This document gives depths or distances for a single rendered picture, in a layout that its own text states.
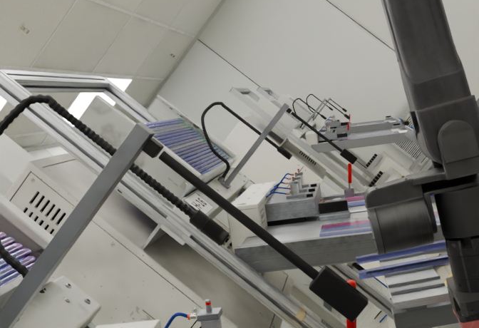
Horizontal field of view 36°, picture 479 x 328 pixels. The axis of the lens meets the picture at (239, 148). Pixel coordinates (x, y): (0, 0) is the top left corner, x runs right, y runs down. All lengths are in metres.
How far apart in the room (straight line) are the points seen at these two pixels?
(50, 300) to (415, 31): 0.52
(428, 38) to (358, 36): 7.53
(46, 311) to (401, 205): 0.42
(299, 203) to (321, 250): 0.33
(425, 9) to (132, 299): 1.18
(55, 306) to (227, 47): 7.55
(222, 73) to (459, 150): 7.69
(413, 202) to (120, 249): 1.08
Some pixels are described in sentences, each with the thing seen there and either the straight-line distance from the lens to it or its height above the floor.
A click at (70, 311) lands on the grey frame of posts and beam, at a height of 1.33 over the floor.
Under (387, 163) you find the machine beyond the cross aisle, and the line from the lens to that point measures 6.66.
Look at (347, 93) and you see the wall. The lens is 8.26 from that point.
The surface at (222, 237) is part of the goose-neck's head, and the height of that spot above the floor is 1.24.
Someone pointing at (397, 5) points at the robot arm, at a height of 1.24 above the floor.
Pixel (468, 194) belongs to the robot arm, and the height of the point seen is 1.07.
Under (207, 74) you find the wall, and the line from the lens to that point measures 8.42.
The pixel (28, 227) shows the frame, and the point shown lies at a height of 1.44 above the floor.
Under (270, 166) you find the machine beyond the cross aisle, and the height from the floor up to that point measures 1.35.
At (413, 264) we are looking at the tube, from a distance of 1.12.
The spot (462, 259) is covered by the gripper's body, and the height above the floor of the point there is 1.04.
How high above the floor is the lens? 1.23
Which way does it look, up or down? 4 degrees up
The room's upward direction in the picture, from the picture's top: 52 degrees counter-clockwise
